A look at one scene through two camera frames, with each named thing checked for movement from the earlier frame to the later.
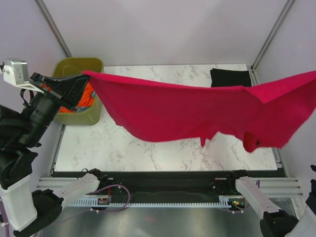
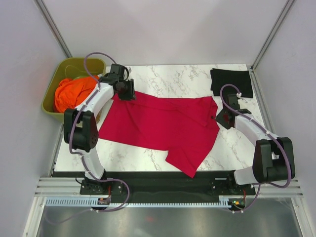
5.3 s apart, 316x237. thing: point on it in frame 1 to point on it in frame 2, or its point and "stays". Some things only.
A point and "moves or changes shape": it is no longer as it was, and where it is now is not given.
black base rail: x=167 y=183 stays
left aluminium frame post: x=43 y=9 stays
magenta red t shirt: x=272 y=114 moves or changes shape
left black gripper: x=68 y=89 to x=131 y=94
